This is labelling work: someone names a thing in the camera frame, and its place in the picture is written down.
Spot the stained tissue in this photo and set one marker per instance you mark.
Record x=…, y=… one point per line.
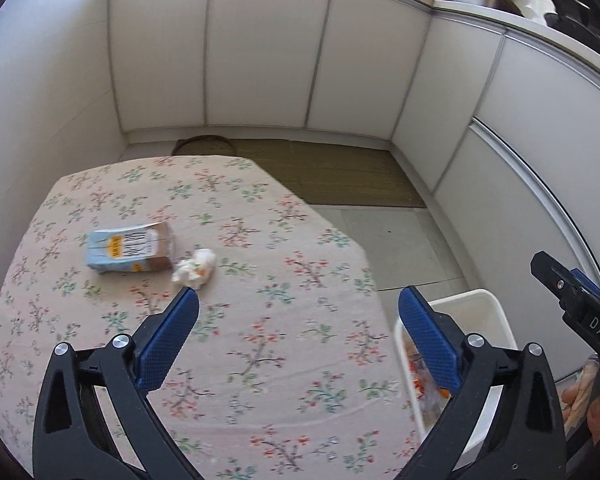
x=195, y=267

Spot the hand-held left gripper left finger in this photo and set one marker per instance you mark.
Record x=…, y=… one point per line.
x=165, y=340

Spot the floral tablecloth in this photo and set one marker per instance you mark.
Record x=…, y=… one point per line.
x=260, y=310

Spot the brown woven floor mat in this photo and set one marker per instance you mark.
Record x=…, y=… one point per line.
x=330, y=175

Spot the black cookware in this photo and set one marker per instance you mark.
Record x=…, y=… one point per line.
x=575, y=20

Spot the round dark woven mat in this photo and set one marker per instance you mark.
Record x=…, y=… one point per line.
x=200, y=139

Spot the person's right hand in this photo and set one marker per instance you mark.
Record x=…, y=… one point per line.
x=572, y=400

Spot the white kitchen cabinets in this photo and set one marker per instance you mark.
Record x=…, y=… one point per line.
x=265, y=50

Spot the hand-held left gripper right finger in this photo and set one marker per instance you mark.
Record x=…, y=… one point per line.
x=430, y=340

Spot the light blue drink carton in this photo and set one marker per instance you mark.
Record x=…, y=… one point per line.
x=125, y=250

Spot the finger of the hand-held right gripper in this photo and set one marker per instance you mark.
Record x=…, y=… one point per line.
x=550, y=272
x=592, y=287

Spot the white plastic bin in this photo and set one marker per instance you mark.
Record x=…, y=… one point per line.
x=470, y=310

